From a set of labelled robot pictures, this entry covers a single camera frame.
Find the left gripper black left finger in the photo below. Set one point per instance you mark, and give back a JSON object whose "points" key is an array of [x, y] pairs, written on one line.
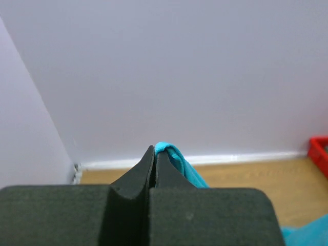
{"points": [[107, 214]]}

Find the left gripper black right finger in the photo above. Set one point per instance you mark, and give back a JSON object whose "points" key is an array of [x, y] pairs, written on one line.
{"points": [[182, 214]]}

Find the teal t-shirt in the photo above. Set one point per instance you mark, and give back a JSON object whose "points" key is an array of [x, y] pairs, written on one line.
{"points": [[313, 233]]}

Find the red plastic bin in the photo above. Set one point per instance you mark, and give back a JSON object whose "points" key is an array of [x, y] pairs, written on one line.
{"points": [[318, 153]]}

